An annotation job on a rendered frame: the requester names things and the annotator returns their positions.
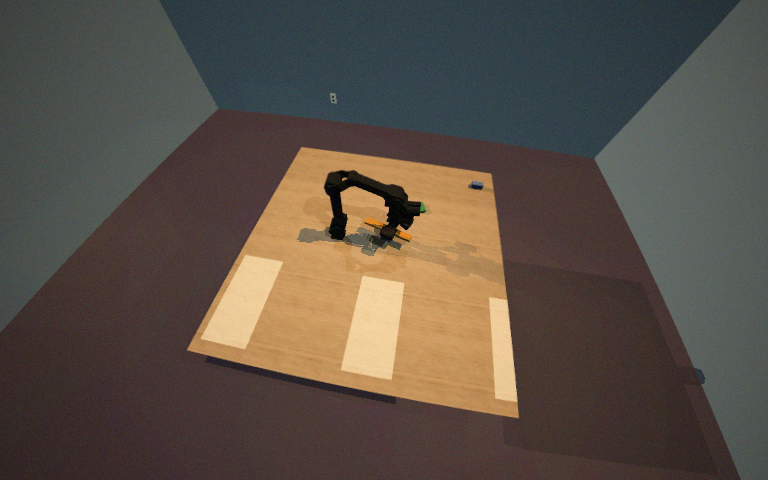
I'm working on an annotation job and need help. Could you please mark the orange bar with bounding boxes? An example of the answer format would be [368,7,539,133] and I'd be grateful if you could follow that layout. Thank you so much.
[365,217,412,242]

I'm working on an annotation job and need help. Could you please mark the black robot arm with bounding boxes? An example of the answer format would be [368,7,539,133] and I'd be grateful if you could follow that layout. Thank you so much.
[323,170,421,240]

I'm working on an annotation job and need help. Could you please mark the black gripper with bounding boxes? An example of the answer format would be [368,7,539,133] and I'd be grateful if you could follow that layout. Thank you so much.
[380,210,404,240]

